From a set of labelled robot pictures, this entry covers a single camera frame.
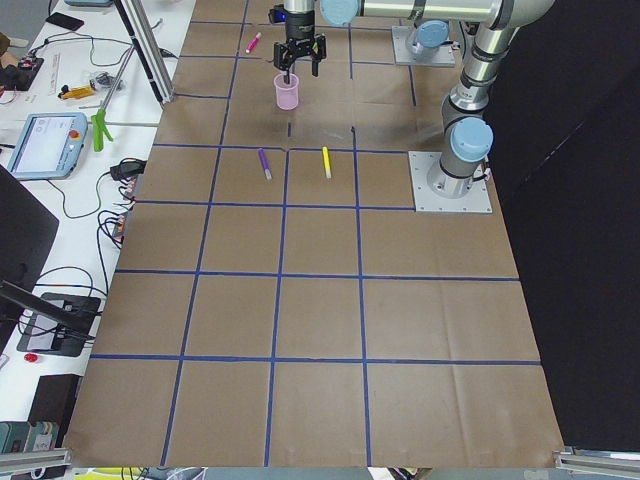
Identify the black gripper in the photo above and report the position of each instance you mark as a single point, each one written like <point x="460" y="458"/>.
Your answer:
<point x="300" y="28"/>

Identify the pink marker pen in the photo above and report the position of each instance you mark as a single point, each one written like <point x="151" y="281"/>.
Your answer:
<point x="253" y="43"/>

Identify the purple marker pen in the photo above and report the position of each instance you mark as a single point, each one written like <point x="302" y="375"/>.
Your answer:
<point x="264" y="163"/>

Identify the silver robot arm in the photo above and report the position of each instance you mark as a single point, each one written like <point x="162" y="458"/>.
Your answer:
<point x="468" y="138"/>
<point x="428" y="35"/>

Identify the pink mesh cup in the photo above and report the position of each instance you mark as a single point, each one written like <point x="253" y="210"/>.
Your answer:
<point x="286" y="91"/>

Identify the yellow marker pen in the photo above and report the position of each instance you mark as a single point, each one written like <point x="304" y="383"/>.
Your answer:
<point x="327" y="162"/>

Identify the black power adapter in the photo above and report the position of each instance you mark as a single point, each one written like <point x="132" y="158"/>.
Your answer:
<point x="127" y="168"/>

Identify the long reacher grabber tool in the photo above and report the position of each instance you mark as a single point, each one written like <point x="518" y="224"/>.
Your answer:
<point x="98" y="120"/>

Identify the black smartphone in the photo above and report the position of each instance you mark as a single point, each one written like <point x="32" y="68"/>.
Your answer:
<point x="65" y="21"/>

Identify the brown paper table cover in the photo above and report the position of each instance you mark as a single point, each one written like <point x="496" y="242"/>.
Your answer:
<point x="304" y="321"/>

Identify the blue teach pendant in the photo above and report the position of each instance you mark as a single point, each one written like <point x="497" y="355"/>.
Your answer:
<point x="49" y="146"/>

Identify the black monitor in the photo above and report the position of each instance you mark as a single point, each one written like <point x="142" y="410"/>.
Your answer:
<point x="54" y="324"/>

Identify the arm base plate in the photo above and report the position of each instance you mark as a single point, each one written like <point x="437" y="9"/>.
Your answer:
<point x="436" y="192"/>
<point x="441" y="57"/>

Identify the aluminium frame post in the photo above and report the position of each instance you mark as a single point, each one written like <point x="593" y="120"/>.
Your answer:
<point x="138" y="27"/>

